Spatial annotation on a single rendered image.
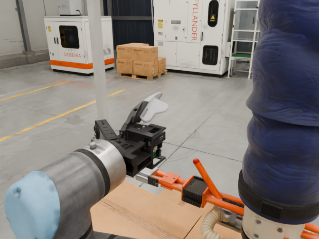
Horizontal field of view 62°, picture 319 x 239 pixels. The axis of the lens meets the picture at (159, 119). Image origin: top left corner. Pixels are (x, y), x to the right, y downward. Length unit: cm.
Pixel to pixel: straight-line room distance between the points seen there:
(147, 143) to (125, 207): 88
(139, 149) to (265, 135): 32
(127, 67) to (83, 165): 754
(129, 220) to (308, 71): 97
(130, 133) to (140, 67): 718
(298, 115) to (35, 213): 52
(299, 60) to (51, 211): 51
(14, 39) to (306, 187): 1086
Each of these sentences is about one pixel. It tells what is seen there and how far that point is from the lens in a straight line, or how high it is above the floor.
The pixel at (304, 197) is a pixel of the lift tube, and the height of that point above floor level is 140.
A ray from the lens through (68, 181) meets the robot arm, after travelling 39.
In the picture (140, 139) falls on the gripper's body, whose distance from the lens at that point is 50.
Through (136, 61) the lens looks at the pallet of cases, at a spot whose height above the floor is 51.
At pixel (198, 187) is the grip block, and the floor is 126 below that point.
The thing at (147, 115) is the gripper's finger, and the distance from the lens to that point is 55.
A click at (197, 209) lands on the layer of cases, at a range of 196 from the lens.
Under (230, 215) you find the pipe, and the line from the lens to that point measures 95.
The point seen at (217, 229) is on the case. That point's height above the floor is 94.
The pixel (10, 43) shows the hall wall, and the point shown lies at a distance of 1108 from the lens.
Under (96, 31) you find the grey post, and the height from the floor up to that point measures 159.
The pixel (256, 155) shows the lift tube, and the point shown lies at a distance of 74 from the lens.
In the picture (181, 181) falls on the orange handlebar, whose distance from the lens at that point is 99.
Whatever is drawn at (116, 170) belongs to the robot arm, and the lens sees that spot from 43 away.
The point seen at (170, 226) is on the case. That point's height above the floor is 94.
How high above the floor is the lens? 182
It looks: 22 degrees down
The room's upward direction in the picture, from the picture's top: straight up
